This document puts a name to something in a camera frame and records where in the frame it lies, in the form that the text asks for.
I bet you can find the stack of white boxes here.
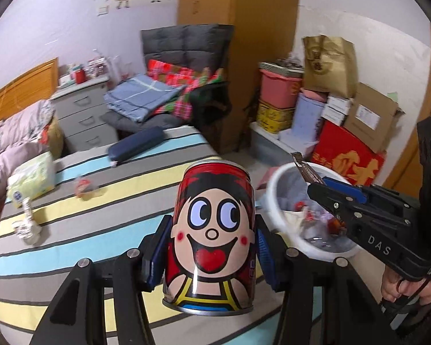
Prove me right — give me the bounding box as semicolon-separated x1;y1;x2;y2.
321;95;353;126

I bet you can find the wooden door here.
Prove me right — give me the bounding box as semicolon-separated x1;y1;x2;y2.
384;25;431;195

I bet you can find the clear plastic wrapper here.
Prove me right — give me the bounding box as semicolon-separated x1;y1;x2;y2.
74;176;101;200

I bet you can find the dark blue glasses case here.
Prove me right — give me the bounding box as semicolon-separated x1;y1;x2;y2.
108;127;166;168

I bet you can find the tall wooden wardrobe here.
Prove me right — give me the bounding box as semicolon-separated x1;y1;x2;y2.
178;0;302;155

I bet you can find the red cartoon milk can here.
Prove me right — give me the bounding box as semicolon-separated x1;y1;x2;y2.
161;160;256;315

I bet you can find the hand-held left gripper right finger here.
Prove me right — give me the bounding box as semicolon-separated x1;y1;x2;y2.
255;214;392;345

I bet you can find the person's right hand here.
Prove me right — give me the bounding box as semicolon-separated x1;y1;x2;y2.
381;268;431;306

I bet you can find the yellow pillow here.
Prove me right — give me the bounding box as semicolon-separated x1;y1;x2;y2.
45;118;63;159

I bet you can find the brown cardboard box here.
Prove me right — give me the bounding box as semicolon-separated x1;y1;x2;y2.
343;83;405;153

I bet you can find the wooden headboard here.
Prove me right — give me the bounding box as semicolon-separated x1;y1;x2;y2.
0;57;58;130

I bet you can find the grey nightstand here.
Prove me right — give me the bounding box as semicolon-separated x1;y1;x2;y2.
52;79;119;153

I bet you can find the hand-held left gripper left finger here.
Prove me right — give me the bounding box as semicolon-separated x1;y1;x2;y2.
29;216;173;345

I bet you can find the brown snack wrapper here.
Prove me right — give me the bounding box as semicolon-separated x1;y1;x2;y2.
292;153;326;185

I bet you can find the clear storage box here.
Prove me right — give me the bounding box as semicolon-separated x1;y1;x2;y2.
249;122;318;166

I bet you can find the green tissue pack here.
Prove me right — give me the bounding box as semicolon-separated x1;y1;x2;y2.
7;151;56;209

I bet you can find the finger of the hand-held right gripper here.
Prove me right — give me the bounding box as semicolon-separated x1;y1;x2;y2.
307;183;431;281
321;176;419;223

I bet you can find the yellow patterned box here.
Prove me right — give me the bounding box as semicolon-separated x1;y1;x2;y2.
257;99;297;135

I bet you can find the striped bed sheet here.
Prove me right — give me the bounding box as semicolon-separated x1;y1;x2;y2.
0;126;284;345

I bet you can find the crumpled white leaf-print bag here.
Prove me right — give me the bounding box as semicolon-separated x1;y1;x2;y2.
282;208;311;238

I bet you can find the pink storage bin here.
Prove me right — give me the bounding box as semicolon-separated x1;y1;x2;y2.
260;68;304;110

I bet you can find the red plaid blanket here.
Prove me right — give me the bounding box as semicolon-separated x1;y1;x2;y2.
147;59;225;123

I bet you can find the grey quilt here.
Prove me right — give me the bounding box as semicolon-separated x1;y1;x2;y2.
0;101;56;173

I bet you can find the brown paper bag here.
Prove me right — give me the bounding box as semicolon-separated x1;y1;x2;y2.
302;35;358;97

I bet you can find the folded blue cloth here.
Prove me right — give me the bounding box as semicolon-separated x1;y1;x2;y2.
104;74;185;123

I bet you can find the red gift box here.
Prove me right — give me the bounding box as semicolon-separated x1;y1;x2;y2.
311;120;386;187

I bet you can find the grey cushioned chair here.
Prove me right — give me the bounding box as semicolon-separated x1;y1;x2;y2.
102;24;234;137

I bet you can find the crumpled silver wrapper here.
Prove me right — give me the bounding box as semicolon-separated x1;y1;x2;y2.
12;198;42;245

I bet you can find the clear plastic bottle red label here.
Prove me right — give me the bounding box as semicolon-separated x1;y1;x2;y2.
302;210;345;250

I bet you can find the light blue round container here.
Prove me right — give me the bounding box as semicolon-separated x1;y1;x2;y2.
291;91;327;142

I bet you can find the white trash basket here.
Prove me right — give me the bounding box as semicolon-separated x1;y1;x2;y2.
266;162;361;261

